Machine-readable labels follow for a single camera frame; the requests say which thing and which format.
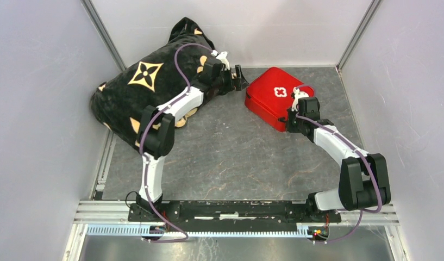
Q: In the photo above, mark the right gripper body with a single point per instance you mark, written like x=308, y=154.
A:
x=293, y=123

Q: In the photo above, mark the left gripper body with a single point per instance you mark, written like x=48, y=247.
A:
x=237, y=82

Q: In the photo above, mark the red medicine kit case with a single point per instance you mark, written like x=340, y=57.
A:
x=270, y=96

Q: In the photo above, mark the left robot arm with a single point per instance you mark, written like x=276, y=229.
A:
x=157, y=131

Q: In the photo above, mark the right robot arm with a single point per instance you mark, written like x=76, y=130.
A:
x=363, y=181

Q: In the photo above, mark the black pillow with gold flowers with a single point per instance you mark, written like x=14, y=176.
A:
x=153, y=80

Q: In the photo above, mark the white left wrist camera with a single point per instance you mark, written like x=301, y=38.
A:
x=222, y=57

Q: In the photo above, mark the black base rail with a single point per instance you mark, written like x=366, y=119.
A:
x=231, y=216

